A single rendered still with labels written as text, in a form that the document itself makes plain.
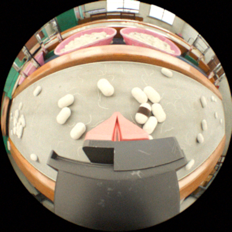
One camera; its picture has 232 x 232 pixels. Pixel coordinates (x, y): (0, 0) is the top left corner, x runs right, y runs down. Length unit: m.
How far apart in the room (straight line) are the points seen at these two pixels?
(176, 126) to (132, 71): 0.15
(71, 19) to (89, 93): 2.81
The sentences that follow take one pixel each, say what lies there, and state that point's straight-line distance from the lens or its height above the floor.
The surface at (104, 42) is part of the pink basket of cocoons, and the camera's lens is 0.31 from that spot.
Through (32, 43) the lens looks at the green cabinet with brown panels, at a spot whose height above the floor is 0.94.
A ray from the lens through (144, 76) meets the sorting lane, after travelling 0.19.
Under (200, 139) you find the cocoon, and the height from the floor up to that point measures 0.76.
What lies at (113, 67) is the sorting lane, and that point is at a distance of 0.20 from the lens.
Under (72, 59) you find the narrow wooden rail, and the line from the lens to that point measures 0.23.
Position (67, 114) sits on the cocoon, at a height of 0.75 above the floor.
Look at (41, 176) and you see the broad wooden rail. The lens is 0.29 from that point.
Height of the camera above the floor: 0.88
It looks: 78 degrees down
